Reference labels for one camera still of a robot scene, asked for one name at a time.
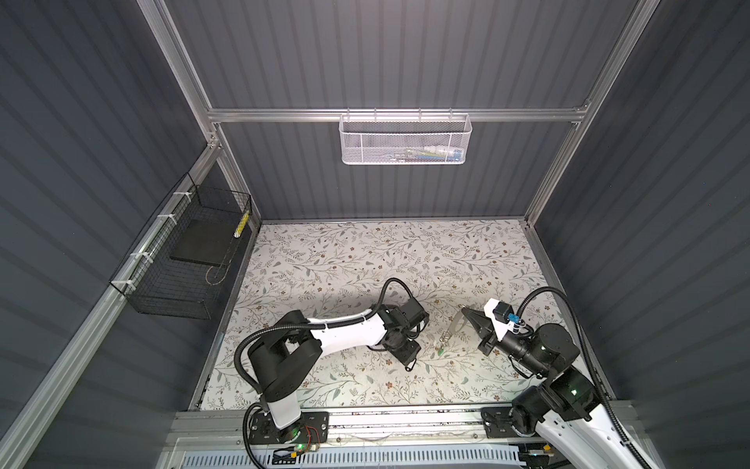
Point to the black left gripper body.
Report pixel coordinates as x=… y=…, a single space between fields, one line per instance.
x=406 y=349

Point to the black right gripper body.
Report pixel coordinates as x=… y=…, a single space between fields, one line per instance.
x=517 y=348

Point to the green key tag with key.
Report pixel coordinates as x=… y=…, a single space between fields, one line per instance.
x=444 y=339

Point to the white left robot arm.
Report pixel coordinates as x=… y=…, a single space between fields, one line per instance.
x=276 y=361

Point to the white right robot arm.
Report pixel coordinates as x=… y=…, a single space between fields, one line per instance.
x=565 y=408

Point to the items in white basket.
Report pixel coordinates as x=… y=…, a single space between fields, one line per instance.
x=429 y=154

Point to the white vented strip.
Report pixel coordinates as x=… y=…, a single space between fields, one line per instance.
x=446 y=456

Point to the yellow marker in basket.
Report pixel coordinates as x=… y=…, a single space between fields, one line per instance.
x=241 y=224

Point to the black pad in basket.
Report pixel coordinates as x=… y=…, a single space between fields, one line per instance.
x=205 y=243

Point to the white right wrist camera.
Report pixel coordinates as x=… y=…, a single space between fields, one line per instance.
x=503 y=318

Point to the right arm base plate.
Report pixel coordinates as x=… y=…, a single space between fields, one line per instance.
x=510 y=421

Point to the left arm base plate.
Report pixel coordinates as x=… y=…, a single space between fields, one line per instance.
x=310 y=428

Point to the white wire mesh basket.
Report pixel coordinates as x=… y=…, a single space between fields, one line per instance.
x=365 y=139

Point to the black wire basket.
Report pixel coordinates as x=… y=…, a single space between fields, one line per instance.
x=185 y=268

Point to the aluminium mounting rail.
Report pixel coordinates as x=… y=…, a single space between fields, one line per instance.
x=393 y=425

